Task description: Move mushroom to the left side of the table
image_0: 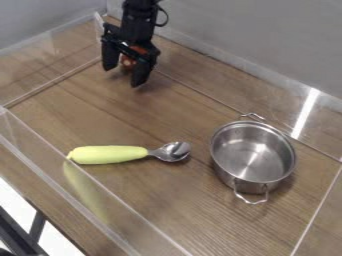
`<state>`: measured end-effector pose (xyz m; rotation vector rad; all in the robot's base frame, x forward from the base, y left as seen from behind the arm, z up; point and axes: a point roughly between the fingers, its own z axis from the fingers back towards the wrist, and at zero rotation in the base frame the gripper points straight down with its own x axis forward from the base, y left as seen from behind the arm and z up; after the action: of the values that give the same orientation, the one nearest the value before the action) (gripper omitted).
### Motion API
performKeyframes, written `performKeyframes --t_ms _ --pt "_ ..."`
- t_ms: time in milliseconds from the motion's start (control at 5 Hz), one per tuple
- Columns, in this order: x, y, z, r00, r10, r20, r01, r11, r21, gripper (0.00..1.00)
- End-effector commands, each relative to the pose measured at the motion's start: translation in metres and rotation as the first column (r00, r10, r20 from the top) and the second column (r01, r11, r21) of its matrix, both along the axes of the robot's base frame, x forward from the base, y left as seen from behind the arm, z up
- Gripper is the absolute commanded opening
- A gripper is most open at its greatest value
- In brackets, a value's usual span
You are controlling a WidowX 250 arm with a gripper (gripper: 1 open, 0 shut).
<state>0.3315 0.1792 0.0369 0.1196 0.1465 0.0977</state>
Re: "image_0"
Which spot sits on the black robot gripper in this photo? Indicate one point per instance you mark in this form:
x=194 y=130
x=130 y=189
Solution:
x=117 y=46

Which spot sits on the red white toy mushroom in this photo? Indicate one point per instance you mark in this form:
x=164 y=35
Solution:
x=128 y=61

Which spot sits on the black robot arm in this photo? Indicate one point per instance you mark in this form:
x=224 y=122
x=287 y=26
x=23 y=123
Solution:
x=140 y=20

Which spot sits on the stainless steel pot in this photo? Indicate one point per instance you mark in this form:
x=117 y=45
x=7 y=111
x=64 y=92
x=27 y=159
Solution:
x=253 y=157

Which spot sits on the clear acrylic corner bracket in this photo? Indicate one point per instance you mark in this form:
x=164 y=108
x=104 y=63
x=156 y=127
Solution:
x=100 y=27

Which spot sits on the spoon with yellow handle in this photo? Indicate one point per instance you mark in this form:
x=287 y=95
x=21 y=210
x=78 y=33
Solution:
x=93 y=155

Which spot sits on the clear acrylic enclosure wall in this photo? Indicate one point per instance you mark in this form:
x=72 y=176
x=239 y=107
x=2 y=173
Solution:
x=149 y=207

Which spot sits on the black metal table frame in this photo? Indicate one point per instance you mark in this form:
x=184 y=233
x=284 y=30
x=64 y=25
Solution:
x=22 y=243

